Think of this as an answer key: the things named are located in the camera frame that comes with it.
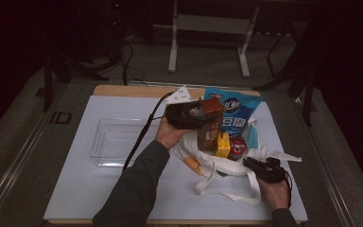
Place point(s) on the clear plastic tray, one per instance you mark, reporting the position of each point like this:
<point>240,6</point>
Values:
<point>119,142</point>

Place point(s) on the red-lidded candy jar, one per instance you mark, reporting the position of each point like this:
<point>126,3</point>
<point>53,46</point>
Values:
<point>237,148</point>

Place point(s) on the white canvas tote bag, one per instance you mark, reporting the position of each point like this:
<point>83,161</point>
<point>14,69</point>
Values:
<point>214,165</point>

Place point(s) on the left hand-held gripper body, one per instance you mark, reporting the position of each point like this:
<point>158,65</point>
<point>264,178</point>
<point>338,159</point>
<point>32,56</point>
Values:
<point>179,115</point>

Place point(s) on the person's left hand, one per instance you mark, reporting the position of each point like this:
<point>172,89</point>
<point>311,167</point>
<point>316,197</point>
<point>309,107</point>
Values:
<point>168,135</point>

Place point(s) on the white metal table frame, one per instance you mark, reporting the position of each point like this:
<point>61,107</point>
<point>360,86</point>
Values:
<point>214,23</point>

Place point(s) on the yellow drink carton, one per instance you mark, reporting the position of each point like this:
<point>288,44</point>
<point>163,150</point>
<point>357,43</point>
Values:
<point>223,148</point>

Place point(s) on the black metal stand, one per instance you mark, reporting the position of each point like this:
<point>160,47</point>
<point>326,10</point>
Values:
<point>307,94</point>
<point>48,82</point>

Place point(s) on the black equipment pole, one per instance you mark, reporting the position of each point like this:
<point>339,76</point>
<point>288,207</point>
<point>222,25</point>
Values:
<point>117,31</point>

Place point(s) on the brown carton box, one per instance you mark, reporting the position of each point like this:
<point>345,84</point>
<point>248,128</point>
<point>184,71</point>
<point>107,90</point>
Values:
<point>211,126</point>

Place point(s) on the blue snack bag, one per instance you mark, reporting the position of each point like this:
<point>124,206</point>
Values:
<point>238,108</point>

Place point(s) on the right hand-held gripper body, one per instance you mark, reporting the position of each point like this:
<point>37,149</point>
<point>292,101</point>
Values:
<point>272,170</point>

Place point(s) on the person's right hand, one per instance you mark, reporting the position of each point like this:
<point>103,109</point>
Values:
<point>275,194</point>

